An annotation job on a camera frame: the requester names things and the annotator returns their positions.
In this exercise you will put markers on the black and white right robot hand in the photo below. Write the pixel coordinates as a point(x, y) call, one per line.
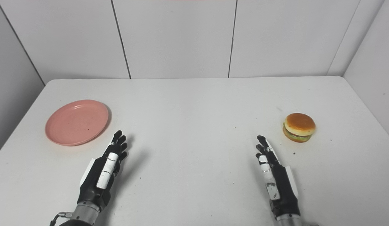
point(282, 188)

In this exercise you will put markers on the pink round plate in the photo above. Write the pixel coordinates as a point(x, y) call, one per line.
point(77, 123)

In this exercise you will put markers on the toy hamburger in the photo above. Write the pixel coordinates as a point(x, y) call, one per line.
point(299, 125)

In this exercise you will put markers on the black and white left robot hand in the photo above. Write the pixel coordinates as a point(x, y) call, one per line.
point(98, 179)

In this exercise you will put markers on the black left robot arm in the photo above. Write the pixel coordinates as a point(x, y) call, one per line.
point(85, 215)

